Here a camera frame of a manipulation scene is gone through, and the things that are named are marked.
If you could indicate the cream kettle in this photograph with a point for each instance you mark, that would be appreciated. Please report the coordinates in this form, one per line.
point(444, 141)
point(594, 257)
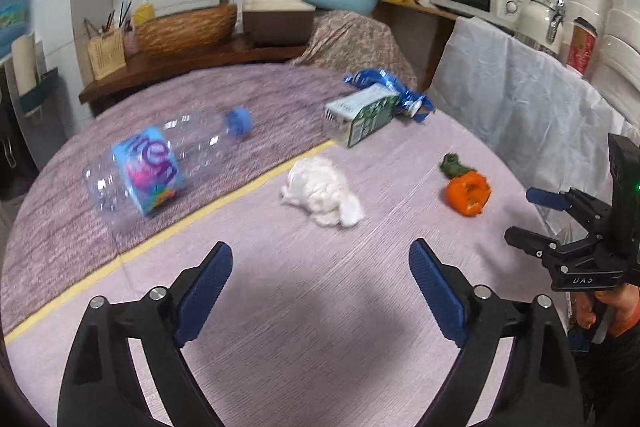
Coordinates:
point(537, 19)

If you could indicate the wicker basin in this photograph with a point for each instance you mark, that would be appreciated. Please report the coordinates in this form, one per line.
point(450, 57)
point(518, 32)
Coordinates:
point(187, 29)

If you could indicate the clear plastic bottle blue cap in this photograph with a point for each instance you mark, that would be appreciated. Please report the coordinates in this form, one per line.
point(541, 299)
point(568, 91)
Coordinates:
point(150, 167)

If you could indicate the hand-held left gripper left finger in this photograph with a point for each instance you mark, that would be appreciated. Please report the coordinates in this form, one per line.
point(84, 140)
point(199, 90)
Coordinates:
point(202, 292)

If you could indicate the dark wooden counter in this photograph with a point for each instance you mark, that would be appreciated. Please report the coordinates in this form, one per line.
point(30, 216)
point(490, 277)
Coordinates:
point(190, 67)

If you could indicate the red paper cup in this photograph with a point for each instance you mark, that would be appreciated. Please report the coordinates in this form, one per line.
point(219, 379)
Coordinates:
point(581, 49)

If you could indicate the orange bell pepper piece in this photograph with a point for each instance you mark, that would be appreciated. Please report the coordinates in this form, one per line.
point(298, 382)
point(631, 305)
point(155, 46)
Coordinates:
point(467, 192)

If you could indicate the person's right hand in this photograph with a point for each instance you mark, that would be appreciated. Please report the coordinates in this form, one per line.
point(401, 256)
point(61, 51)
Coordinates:
point(625, 307)

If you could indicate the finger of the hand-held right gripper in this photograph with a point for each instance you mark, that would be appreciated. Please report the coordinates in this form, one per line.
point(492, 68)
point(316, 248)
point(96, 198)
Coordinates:
point(535, 243)
point(547, 198)

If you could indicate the stacks of white paper bowls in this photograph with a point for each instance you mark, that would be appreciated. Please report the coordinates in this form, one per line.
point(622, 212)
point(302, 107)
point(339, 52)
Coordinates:
point(615, 37)

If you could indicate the white tissue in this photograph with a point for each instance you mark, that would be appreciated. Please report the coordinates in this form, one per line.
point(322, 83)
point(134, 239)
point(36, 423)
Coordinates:
point(320, 189)

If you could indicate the beige chopstick holder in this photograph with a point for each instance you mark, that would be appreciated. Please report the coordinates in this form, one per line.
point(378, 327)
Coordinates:
point(106, 54)

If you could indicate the blue water jug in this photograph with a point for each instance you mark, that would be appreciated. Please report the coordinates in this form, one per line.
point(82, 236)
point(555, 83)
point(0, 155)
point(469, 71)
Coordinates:
point(12, 7)

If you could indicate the grey wood-pattern tablecloth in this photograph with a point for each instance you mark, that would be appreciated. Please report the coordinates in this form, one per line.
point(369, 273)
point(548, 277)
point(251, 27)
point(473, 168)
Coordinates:
point(150, 107)

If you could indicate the water dispenser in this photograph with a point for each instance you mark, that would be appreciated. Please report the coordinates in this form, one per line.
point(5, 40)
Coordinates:
point(20, 147)

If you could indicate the white crinkled cloth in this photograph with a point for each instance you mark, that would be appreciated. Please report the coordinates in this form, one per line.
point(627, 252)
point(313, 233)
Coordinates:
point(510, 92)

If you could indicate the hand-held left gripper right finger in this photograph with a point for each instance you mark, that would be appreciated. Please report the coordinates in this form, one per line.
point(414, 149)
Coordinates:
point(437, 292)

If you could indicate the yellow soap bottle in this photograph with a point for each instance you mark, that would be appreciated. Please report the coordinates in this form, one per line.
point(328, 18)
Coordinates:
point(143, 12)

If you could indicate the floral patterned cloth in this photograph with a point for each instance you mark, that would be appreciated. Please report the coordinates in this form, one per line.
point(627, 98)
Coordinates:
point(355, 44)

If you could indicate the blue snack bag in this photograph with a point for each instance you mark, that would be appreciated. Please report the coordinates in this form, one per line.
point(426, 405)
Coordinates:
point(395, 92)

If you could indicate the paper cup dispenser tube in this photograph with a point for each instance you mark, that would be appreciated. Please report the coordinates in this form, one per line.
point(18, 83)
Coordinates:
point(27, 67)

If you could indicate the brown bin cream lid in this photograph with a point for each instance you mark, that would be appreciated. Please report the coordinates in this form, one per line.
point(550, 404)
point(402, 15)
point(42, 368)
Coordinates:
point(277, 19)

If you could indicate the wooden side cabinet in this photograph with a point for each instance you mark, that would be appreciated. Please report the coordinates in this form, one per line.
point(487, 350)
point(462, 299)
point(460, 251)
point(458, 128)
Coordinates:
point(420, 37)

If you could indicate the green white drink carton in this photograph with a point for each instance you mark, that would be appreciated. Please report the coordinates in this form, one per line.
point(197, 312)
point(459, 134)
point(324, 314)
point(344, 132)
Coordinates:
point(367, 114)

